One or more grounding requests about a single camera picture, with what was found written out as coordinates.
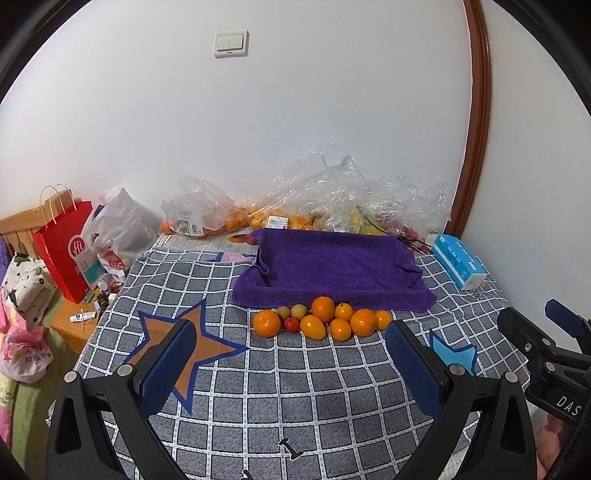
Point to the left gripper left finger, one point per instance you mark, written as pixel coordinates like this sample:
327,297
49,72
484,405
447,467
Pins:
79,446

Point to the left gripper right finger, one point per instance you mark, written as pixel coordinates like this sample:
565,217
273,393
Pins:
503,445

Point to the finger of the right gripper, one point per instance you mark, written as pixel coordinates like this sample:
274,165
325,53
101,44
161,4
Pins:
573,324
523,334

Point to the small orange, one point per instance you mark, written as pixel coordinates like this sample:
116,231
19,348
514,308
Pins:
384,319
340,330
344,311

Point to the small orange back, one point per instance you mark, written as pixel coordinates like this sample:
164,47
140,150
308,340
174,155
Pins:
344,311

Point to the small green-yellow fruit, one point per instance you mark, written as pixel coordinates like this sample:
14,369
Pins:
283,312

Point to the right hand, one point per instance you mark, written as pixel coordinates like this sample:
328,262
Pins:
550,440

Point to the wooden nightstand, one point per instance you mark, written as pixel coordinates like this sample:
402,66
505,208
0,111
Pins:
74,334

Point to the blue tissue pack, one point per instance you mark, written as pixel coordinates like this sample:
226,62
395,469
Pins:
465,269

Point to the pile of children's clothes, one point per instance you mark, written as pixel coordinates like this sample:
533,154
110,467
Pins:
26,291

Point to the large orange right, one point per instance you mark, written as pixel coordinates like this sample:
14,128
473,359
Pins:
364,322

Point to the large orange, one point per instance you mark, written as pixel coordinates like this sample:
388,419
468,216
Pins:
323,307
364,322

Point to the purple towel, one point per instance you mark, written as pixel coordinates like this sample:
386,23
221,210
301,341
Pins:
365,271

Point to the small orange front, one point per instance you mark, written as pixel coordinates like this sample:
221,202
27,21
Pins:
340,330

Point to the grey checked blanket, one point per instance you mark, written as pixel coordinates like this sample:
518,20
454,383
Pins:
285,408

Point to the red paper bag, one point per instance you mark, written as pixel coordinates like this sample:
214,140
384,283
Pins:
58,240

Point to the large orange back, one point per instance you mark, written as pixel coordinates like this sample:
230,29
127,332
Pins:
323,307

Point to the oval orange fruit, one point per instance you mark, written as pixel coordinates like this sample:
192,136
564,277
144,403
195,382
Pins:
313,327

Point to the white plastic bag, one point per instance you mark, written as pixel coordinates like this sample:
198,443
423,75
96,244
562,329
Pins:
119,230

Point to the wooden headboard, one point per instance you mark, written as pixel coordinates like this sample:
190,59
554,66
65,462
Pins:
17,230

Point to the small yellow-green fruit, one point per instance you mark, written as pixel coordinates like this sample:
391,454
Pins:
299,311

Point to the small red tomato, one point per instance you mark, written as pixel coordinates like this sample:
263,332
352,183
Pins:
291,324

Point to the large clear plastic bag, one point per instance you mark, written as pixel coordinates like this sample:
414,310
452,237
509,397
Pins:
326,190

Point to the clear bag of oranges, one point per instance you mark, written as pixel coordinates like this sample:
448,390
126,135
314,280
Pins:
202,210

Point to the brown wooden door frame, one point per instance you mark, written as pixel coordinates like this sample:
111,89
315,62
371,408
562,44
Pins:
479,118

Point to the white wall switch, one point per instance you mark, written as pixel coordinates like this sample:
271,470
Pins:
231,44

